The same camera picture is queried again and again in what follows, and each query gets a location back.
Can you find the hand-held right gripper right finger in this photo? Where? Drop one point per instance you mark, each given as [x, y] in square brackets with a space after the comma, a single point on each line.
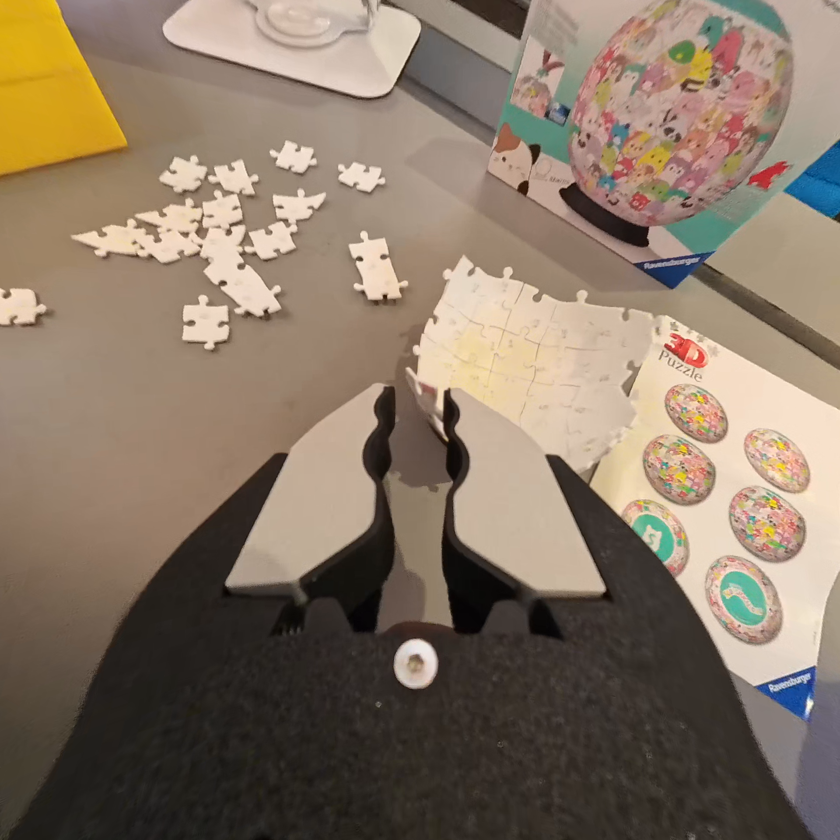
[518, 518]

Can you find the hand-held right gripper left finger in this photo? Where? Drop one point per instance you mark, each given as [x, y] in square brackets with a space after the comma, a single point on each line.
[308, 512]

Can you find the white clipboard stand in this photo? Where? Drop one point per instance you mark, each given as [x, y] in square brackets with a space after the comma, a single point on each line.
[354, 59]

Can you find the joined white puzzle strip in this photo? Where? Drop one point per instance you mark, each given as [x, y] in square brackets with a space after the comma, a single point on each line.
[377, 266]

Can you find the partly built puzzle ball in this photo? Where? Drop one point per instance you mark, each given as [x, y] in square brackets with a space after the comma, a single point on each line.
[525, 354]

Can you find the blue plastic bin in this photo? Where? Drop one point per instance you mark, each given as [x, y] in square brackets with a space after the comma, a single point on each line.
[817, 190]

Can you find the yellow plastic bin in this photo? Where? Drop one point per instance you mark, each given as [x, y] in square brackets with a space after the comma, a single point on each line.
[46, 85]

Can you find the pile white puzzle pieces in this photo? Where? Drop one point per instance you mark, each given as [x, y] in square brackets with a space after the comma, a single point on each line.
[223, 246]

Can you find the colourful puzzle ball box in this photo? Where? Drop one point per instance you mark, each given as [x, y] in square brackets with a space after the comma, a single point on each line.
[656, 98]

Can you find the printed puzzle instruction leaflet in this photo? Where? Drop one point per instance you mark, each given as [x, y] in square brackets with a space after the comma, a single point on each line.
[722, 459]

